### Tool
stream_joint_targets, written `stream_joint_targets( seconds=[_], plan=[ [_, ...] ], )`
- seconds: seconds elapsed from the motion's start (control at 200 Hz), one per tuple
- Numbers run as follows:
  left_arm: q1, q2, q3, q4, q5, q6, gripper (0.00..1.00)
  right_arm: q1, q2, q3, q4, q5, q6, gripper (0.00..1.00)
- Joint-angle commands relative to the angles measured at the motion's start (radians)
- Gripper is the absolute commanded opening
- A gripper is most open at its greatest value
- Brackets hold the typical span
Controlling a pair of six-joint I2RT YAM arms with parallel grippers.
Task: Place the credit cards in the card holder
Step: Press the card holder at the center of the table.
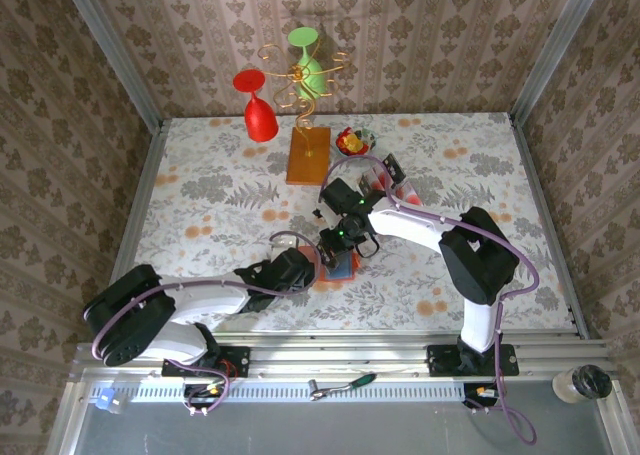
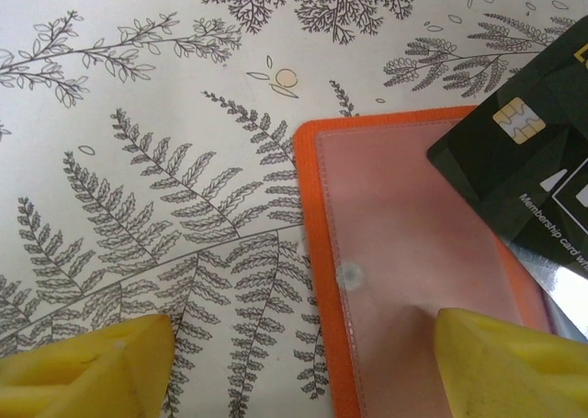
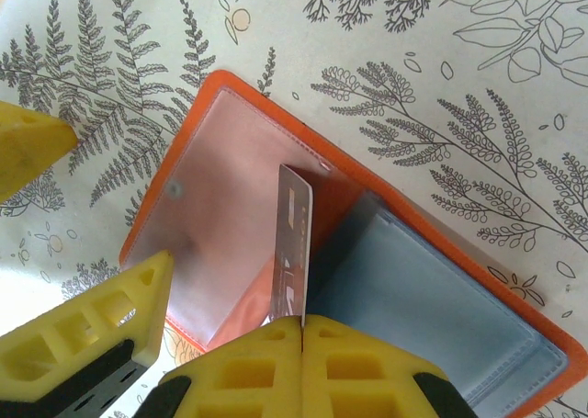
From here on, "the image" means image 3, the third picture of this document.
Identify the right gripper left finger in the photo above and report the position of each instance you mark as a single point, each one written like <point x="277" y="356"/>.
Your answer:
<point x="239" y="372"/>

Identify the orange card holder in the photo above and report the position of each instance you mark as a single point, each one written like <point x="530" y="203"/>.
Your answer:
<point x="413" y="289"/>

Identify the black VIP credit card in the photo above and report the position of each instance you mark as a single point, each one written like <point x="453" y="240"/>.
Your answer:
<point x="294" y="234"/>

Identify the floral patterned tablecloth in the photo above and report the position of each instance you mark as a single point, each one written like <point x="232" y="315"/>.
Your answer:
<point x="413" y="46"/>

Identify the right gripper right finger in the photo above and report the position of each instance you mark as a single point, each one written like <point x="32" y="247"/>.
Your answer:
<point x="363" y="376"/>

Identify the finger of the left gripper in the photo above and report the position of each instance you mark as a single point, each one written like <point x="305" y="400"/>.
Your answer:
<point x="27" y="151"/>
<point x="101" y="312"/>

